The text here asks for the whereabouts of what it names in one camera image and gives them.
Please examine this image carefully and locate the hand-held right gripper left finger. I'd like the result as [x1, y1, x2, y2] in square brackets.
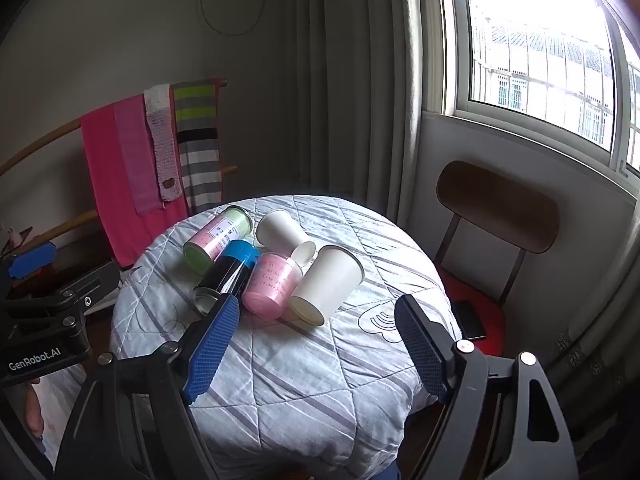
[54, 292, 241, 480]

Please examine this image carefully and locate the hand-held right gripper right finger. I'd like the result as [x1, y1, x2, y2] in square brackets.
[394, 294, 581, 480]

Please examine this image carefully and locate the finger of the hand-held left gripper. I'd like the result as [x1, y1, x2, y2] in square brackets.
[0, 286, 92, 319]
[0, 241, 58, 282]

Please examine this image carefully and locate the black cup with blue lid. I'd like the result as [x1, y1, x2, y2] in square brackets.
[192, 240, 258, 317]

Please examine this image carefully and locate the green and pink cup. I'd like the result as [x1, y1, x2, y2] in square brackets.
[182, 205, 253, 276]

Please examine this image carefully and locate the large white paper cup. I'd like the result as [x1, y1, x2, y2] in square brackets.
[289, 245, 365, 327]

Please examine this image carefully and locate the small white paper cup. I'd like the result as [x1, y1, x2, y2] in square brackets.
[256, 209, 318, 268]

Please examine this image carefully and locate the person's left forearm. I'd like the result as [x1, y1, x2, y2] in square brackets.
[24, 382, 48, 438]

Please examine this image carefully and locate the black phone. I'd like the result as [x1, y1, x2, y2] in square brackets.
[452, 300, 488, 341]

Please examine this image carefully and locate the red seat cushion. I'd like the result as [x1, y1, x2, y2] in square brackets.
[440, 267, 506, 358]

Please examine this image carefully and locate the round table with quilted cover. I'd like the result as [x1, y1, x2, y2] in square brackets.
[109, 195, 463, 480]

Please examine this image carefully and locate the bright pink towel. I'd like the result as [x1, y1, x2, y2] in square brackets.
[81, 95, 191, 268]

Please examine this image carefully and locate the wooden towel rack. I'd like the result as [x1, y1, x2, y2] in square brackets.
[0, 78, 238, 256]

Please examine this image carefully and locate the light pink cloth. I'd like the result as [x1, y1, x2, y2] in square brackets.
[114, 95, 162, 216]

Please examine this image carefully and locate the wooden chair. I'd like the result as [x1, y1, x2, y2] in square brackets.
[434, 160, 560, 361]

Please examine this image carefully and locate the pink and white knitted cloth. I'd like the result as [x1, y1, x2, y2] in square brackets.
[144, 84, 183, 203]

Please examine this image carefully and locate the striped scarf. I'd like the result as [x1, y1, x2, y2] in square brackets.
[171, 79, 224, 216]

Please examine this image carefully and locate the grey curtain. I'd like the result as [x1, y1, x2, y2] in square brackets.
[285, 0, 426, 221]

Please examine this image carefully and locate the white framed window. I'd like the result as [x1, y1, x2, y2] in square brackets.
[435, 0, 640, 176]

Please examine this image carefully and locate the wall cable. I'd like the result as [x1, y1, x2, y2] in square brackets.
[199, 0, 267, 38]

